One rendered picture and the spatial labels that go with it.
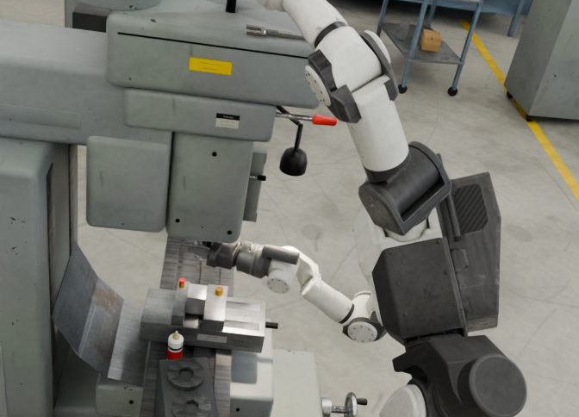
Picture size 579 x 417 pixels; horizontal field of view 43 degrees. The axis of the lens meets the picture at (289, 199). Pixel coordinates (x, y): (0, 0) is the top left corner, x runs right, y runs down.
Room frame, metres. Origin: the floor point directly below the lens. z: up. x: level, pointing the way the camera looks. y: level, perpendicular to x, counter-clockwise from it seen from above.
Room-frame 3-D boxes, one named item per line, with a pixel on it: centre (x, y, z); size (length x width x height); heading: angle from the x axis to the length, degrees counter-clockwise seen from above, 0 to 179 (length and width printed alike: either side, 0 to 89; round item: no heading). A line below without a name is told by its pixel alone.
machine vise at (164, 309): (1.56, 0.18, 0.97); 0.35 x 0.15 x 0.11; 96
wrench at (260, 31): (1.46, 0.03, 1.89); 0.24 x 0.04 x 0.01; 100
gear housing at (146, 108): (1.54, 0.25, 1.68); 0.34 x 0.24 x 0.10; 99
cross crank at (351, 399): (1.62, -0.29, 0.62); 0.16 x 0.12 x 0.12; 99
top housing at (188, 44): (1.55, 0.22, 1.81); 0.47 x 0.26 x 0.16; 99
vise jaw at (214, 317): (1.56, 0.15, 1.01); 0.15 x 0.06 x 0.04; 6
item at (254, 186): (1.57, 0.10, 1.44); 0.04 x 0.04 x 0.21; 9
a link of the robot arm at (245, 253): (1.53, 0.12, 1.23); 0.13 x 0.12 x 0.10; 171
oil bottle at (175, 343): (1.42, 0.23, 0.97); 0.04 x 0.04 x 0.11
